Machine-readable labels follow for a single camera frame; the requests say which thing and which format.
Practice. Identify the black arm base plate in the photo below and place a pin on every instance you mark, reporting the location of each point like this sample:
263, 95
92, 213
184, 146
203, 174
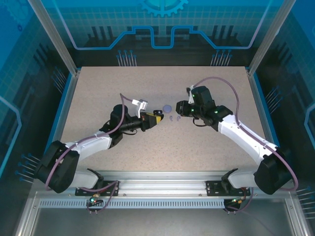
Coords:
214, 189
83, 191

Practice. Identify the aluminium frame post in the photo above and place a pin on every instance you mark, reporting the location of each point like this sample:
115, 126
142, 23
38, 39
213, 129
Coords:
262, 49
63, 49

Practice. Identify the black earbud charging case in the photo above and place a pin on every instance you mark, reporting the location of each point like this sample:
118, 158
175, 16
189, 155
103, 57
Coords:
158, 112

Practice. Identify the aluminium mounting beam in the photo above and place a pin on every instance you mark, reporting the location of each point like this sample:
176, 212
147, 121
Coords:
160, 182

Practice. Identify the purple earbud charging case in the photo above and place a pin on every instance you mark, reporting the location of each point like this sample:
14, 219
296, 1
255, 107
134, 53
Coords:
167, 108

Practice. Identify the metal bottom tray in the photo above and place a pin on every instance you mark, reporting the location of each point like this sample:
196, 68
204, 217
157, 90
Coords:
160, 221

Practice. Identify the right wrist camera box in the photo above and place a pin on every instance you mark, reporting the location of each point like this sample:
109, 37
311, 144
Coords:
190, 98

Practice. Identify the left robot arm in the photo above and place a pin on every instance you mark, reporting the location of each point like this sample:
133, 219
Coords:
91, 145

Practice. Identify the aluminium table side rail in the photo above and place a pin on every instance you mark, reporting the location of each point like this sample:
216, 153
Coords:
61, 123
267, 123

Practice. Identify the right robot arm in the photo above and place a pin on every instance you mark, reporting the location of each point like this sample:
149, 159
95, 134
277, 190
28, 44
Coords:
236, 137

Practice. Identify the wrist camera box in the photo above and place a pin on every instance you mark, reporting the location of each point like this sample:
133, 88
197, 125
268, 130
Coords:
141, 104
190, 98

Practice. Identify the small led connector board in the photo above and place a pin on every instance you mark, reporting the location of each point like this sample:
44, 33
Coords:
235, 201
93, 200

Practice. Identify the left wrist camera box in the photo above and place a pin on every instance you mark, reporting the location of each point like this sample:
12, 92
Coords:
141, 104

